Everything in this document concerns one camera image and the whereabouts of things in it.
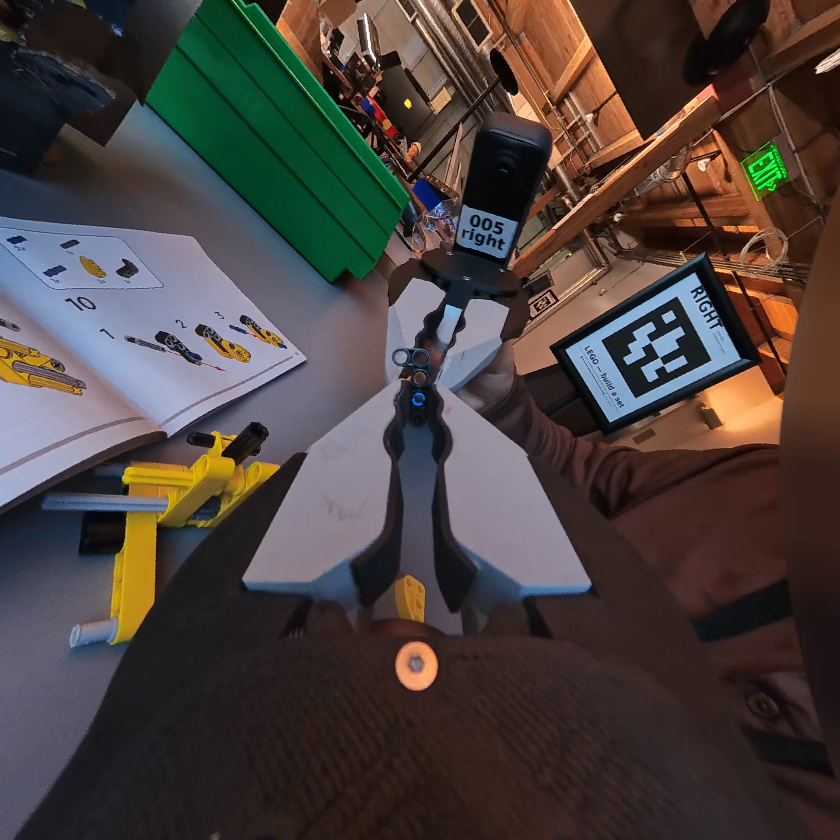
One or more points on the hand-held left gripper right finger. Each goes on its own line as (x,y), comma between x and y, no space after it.
(505,512)

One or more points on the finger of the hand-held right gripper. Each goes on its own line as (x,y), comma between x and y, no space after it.
(400,321)
(482,334)

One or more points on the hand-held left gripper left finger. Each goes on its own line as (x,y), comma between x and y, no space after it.
(328,505)

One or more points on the black bent lego beam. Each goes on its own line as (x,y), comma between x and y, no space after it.
(411,358)

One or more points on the person's right forearm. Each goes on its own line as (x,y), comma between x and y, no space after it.
(564,453)

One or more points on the yellow curved lego panel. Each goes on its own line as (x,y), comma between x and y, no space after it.
(410,597)

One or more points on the yellow lego assembly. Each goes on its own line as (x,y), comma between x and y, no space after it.
(197,472)

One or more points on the open lego instruction booklet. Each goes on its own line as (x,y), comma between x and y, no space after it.
(197,275)

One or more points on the person's right hand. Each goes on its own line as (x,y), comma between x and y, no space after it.
(489,377)

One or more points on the small marker tag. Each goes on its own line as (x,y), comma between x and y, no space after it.
(543,303)

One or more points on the blue crate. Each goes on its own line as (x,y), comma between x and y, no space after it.
(428,190)

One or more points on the black framed marker sign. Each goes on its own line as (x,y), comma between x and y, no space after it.
(656,348)

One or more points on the green stacked storage bins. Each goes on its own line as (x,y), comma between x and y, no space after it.
(275,131)

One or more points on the green exit sign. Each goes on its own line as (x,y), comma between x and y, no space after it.
(764,170)

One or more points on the black round lamp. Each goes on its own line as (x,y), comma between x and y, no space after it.
(725,33)

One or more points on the dark cardboard box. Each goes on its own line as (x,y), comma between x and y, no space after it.
(52,85)

